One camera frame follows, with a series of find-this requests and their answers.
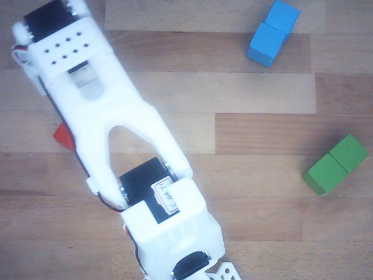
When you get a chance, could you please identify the white handwritten label sticker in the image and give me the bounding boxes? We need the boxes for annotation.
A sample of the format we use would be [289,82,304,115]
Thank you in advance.
[152,178,180,215]

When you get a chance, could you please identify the long blue block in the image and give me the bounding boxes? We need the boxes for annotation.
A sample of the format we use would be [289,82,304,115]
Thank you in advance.
[246,0,301,68]

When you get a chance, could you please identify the long green block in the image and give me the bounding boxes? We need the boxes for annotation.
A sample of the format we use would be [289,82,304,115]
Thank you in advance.
[301,133,370,197]

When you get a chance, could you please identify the long red block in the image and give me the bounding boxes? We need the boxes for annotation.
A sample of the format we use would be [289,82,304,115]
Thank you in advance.
[52,122,77,153]

